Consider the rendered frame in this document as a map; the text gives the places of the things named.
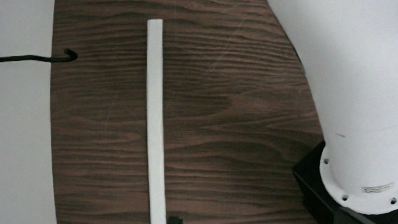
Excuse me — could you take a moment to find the light grey wall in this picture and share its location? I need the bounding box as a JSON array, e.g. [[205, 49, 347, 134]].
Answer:
[[0, 0, 57, 224]]

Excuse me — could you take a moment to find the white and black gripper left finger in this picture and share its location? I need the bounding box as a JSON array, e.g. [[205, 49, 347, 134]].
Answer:
[[167, 216, 183, 224]]

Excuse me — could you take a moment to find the black hook tip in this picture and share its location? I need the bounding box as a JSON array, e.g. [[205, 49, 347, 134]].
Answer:
[[65, 49, 76, 57]]

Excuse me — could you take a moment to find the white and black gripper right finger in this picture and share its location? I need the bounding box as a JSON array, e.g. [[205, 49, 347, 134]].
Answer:
[[334, 207, 375, 224]]

